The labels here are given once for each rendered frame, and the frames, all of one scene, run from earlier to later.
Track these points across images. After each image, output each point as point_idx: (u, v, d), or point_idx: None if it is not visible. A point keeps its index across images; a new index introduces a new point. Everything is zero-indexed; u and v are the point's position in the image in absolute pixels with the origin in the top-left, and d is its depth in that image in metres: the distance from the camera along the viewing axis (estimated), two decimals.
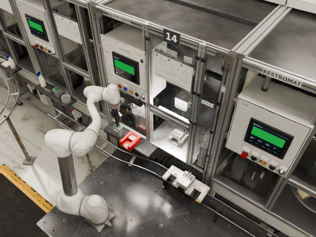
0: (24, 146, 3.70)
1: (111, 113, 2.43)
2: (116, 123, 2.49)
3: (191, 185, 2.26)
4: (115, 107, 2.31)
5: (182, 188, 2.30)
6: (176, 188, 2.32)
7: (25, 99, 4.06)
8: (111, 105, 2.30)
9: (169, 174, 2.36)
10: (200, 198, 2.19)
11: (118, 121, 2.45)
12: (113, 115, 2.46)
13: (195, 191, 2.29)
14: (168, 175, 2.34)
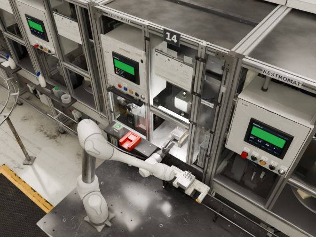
0: (24, 146, 3.70)
1: (162, 145, 2.33)
2: (170, 145, 2.45)
3: (191, 185, 2.26)
4: None
5: (182, 188, 2.30)
6: (176, 188, 2.32)
7: (25, 99, 4.06)
8: None
9: None
10: (200, 198, 2.19)
11: None
12: (166, 142, 2.34)
13: (195, 191, 2.29)
14: None
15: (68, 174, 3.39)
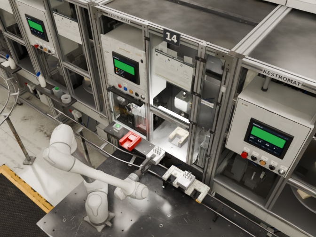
0: (24, 146, 3.70)
1: (141, 164, 2.17)
2: None
3: (191, 185, 2.26)
4: None
5: (182, 188, 2.30)
6: (176, 188, 2.32)
7: (25, 99, 4.06)
8: None
9: (169, 174, 2.36)
10: (200, 198, 2.19)
11: None
12: (145, 161, 2.19)
13: (195, 191, 2.29)
14: (168, 175, 2.34)
15: (68, 174, 3.39)
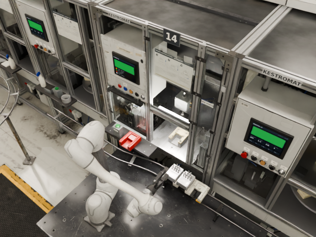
0: (24, 146, 3.70)
1: (154, 178, 2.06)
2: (163, 177, 2.18)
3: (191, 185, 2.26)
4: None
5: (182, 188, 2.30)
6: (176, 188, 2.32)
7: (25, 99, 4.06)
8: None
9: None
10: (200, 198, 2.19)
11: None
12: (158, 176, 2.07)
13: (195, 191, 2.29)
14: None
15: (68, 174, 3.39)
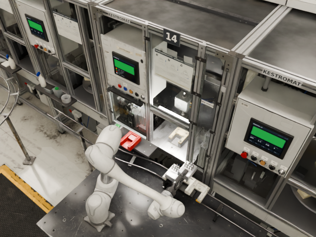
0: (24, 146, 3.70)
1: (174, 180, 2.06)
2: None
3: (191, 185, 2.26)
4: None
5: (182, 188, 2.31)
6: None
7: (25, 99, 4.06)
8: None
9: None
10: (200, 198, 2.19)
11: None
12: (178, 178, 2.08)
13: (195, 191, 2.29)
14: None
15: (68, 174, 3.39)
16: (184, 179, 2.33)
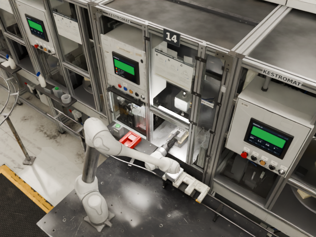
0: (24, 146, 3.70)
1: (168, 139, 2.39)
2: (175, 138, 2.50)
3: (191, 185, 2.26)
4: None
5: (182, 188, 2.31)
6: (176, 188, 2.32)
7: (25, 99, 4.06)
8: None
9: None
10: (200, 198, 2.19)
11: None
12: (171, 137, 2.40)
13: (195, 191, 2.29)
14: None
15: (68, 174, 3.39)
16: (184, 179, 2.33)
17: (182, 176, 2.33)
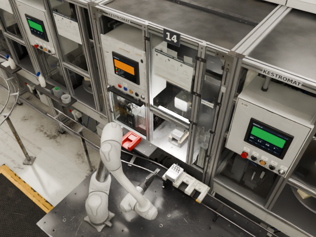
0: (24, 146, 3.70)
1: (146, 177, 2.28)
2: None
3: (191, 185, 2.26)
4: None
5: (182, 188, 2.31)
6: (176, 188, 2.32)
7: (25, 99, 4.06)
8: None
9: None
10: (200, 198, 2.19)
11: None
12: (150, 176, 2.30)
13: (195, 191, 2.29)
14: None
15: (68, 174, 3.39)
16: (184, 179, 2.33)
17: (182, 176, 2.33)
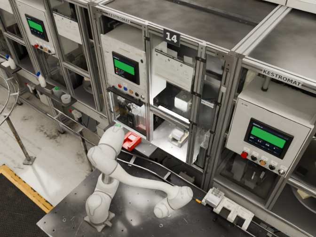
0: (24, 146, 3.70)
1: None
2: None
3: (233, 211, 2.11)
4: None
5: (224, 214, 2.15)
6: (217, 214, 2.16)
7: (25, 99, 4.06)
8: None
9: None
10: (245, 226, 2.03)
11: None
12: None
13: (237, 217, 2.13)
14: None
15: (68, 174, 3.39)
16: (225, 204, 2.17)
17: (223, 201, 2.17)
